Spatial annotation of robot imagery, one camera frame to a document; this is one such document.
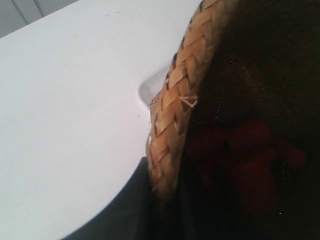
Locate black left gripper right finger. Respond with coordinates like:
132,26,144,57
177,161,225,240

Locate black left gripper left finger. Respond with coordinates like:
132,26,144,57
65,157,156,240

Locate brown woven wicker basket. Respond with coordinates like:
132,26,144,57
146,0,320,240

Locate red blocks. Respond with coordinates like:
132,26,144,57
185,119,307,215

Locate white cabinet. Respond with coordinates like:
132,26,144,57
0,0,76,37

